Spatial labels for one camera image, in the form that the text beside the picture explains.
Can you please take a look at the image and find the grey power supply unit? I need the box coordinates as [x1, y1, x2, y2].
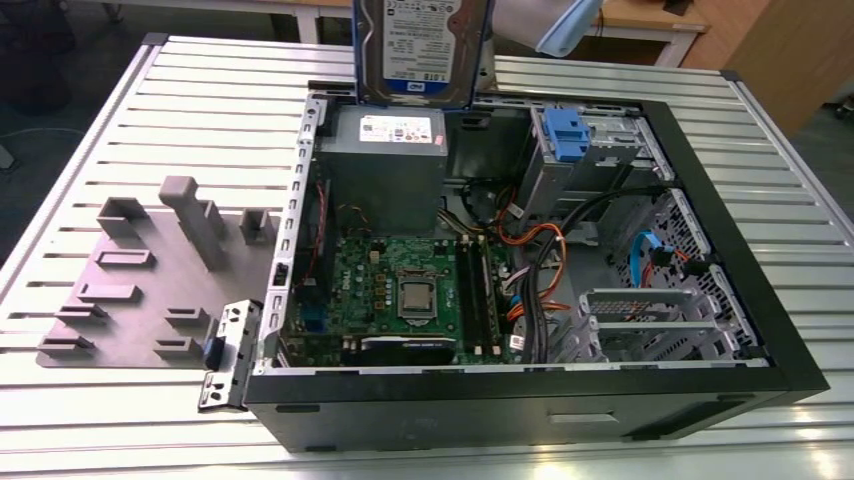
[312, 105, 449, 239]

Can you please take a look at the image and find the metal drive cage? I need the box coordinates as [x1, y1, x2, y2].
[516, 103, 672, 224]

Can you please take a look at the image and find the green motherboard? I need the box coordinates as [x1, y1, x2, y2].
[280, 234, 521, 367]

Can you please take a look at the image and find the black cable bundle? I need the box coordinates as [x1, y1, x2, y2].
[517, 187, 668, 364]

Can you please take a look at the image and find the blue data wire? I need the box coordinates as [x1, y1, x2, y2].
[627, 228, 670, 292]

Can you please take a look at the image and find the brown wooden cabinet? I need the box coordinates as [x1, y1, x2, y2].
[683, 0, 854, 136]

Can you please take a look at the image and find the orange power wire bundle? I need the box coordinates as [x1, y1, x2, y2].
[496, 222, 569, 321]

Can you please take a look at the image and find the silver card retention bracket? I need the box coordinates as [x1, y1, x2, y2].
[196, 298, 265, 414]

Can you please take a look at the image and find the black PC case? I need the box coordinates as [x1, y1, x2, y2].
[243, 79, 832, 454]

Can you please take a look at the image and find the metal disk bay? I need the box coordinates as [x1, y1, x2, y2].
[576, 287, 768, 364]

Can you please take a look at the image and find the blue plastic drive latch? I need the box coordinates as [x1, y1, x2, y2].
[541, 106, 593, 164]

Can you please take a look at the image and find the silver CPU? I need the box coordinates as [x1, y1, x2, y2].
[399, 279, 436, 309]

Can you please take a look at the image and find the hard disk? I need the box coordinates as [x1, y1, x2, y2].
[349, 0, 496, 110]

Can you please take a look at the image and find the red black power wire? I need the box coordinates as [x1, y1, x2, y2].
[656, 247, 712, 277]

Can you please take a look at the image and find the black graphics card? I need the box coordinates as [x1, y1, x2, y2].
[337, 333, 460, 367]

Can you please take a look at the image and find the wooden desk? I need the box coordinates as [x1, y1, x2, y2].
[585, 0, 710, 69]

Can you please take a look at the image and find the black RAM slot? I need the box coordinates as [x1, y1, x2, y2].
[457, 235, 487, 357]
[476, 237, 505, 357]

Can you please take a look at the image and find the CPU socket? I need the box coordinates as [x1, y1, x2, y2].
[392, 267, 447, 324]

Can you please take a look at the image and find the grey parts rack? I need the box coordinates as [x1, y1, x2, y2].
[36, 174, 285, 372]

